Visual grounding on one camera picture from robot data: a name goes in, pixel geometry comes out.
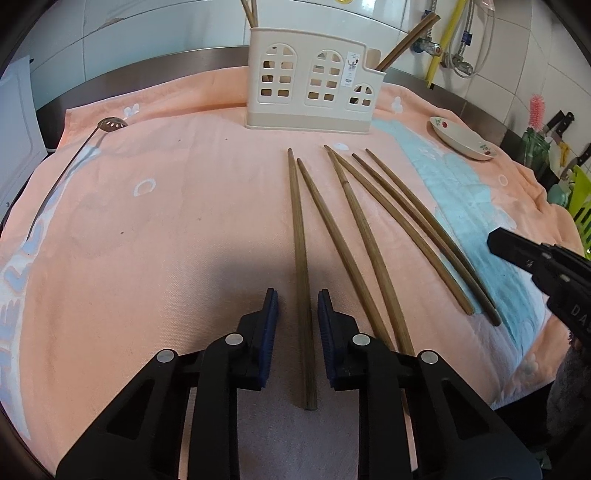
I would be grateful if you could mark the metal slotted spoon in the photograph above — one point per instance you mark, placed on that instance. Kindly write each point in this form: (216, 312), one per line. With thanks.
(112, 123)

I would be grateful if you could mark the green plastic basket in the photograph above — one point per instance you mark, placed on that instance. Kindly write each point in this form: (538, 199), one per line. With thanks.
(582, 198)

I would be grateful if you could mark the teal plastic container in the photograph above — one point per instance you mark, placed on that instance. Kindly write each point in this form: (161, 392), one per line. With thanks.
(559, 196)

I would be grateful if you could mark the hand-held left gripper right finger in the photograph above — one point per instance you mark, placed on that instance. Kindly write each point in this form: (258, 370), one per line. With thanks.
(324, 341)

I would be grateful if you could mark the pink bottle brush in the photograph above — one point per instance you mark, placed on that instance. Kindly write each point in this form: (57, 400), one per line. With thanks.
(536, 110)

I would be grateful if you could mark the metal angle valve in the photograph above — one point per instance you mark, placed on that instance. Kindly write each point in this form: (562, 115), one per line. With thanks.
(461, 67)

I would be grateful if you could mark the pink printed towel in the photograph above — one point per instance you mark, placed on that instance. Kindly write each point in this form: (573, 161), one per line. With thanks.
(184, 230)

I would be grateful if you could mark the floral ceramic plate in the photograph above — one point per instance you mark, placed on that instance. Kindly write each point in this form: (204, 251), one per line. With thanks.
(461, 141)

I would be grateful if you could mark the cream plastic utensil holder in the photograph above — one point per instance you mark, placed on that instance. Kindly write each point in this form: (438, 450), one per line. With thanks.
(302, 117)

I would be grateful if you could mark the green glass jar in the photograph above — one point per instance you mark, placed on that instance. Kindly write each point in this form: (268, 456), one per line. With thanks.
(535, 152)

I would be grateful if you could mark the dark kitchen knife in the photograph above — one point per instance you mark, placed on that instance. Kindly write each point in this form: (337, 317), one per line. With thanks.
(582, 154)

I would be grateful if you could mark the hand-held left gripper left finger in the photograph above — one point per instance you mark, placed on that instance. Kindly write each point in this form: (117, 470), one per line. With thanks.
(271, 332)

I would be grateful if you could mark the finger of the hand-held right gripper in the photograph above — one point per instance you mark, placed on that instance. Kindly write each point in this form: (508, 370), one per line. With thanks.
(531, 266)
(521, 243)

